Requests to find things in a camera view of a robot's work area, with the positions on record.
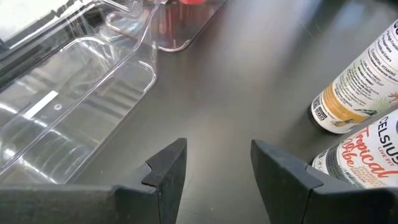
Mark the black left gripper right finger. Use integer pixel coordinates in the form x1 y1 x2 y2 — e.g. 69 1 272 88
251 139 398 224

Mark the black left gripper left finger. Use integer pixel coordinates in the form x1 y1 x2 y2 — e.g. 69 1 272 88
0 138 188 224

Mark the white Celsius energy can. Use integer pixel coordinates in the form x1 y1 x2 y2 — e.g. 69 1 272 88
310 18 398 135
312 108 398 190

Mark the clear plastic bin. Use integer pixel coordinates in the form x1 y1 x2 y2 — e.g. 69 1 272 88
0 0 160 185
104 0 228 53

